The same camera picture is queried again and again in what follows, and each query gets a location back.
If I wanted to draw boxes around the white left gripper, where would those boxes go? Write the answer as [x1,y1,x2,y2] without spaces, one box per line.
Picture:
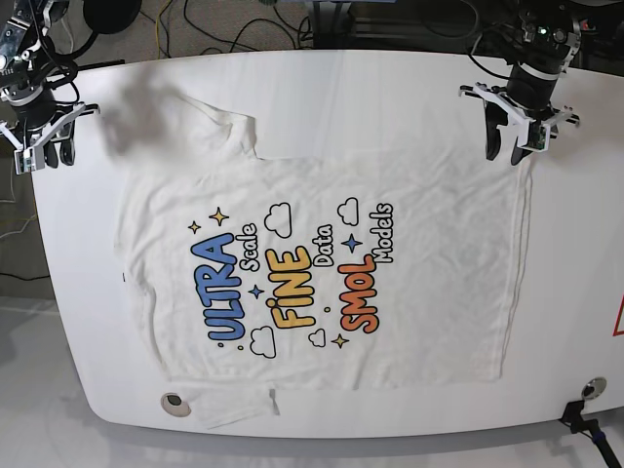
[458,83,580,165]

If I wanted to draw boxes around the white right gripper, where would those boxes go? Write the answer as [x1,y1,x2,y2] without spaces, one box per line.
[1,102,100,175]

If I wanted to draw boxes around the white printed T-shirt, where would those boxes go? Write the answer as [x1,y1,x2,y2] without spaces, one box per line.
[99,77,533,431]

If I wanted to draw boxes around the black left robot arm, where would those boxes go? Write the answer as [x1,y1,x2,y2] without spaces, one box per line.
[459,1,581,166]

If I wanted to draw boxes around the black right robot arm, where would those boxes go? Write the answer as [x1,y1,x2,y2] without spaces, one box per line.
[1,1,485,173]

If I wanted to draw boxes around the black round stand base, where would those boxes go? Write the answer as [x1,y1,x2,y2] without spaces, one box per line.
[70,0,142,59]

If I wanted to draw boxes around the red white warning sticker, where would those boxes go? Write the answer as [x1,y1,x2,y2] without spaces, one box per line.
[612,296,624,336]

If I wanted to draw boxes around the right table grommet hole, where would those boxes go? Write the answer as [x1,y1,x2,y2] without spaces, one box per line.
[581,376,607,401]

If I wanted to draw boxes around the table grommet hole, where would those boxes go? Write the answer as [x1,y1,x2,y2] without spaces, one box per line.
[160,393,191,418]
[581,376,607,401]

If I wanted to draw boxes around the left table grommet hole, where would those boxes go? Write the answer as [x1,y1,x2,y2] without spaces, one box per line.
[160,393,191,418]

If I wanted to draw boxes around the yellow cable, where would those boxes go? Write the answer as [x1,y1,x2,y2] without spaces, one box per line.
[151,0,173,59]

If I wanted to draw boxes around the black clamp with cable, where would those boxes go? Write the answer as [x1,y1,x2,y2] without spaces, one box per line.
[559,400,622,468]

